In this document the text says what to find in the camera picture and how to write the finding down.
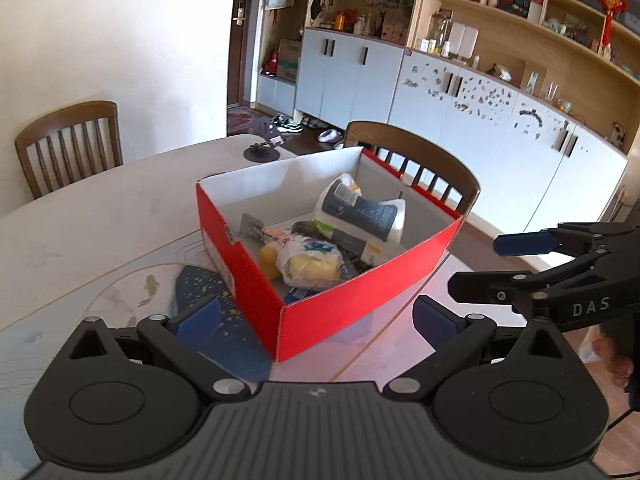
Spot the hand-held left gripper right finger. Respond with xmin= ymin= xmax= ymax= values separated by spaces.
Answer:
xmin=382 ymin=296 xmax=573 ymax=403

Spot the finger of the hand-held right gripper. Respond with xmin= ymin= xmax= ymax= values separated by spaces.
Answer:
xmin=492 ymin=222 xmax=640 ymax=257
xmin=447 ymin=242 xmax=640 ymax=317

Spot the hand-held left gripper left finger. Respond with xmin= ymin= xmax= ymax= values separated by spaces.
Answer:
xmin=65 ymin=296 xmax=251 ymax=403

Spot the silver foil snack packet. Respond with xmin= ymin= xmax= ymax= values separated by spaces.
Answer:
xmin=239 ymin=212 xmax=267 ymax=242

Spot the red cardboard box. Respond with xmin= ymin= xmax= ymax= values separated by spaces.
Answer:
xmin=196 ymin=146 xmax=463 ymax=364

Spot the blueberry print bread packet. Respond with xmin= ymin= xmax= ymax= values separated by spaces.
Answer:
xmin=274 ymin=233 xmax=359 ymax=292

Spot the white navy wet wipes pack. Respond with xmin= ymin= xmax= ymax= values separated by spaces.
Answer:
xmin=313 ymin=173 xmax=407 ymax=267

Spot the white marble desktop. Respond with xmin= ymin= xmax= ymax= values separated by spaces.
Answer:
xmin=0 ymin=133 xmax=606 ymax=461

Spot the person's right hand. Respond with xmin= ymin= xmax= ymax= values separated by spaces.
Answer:
xmin=592 ymin=340 xmax=633 ymax=388

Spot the yellow round item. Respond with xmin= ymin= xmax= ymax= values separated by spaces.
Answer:
xmin=257 ymin=243 xmax=281 ymax=281

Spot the wooden chair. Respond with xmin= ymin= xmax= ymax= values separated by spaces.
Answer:
xmin=344 ymin=121 xmax=482 ymax=221
xmin=15 ymin=100 xmax=124 ymax=200

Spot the black phone stand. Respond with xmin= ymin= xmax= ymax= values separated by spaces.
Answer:
xmin=243 ymin=115 xmax=282 ymax=162

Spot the white canister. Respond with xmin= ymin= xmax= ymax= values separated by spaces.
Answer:
xmin=447 ymin=22 xmax=479 ymax=58

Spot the pair of sneakers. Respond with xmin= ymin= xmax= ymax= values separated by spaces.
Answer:
xmin=270 ymin=114 xmax=305 ymax=134

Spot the dark wooden door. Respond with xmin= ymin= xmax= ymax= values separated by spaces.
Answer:
xmin=226 ymin=0 xmax=258 ymax=108

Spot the cardboard box with green print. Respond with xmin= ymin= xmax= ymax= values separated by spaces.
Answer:
xmin=275 ymin=39 xmax=302 ymax=83

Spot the white wooden wall cabinet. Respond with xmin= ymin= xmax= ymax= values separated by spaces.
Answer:
xmin=255 ymin=0 xmax=640 ymax=241

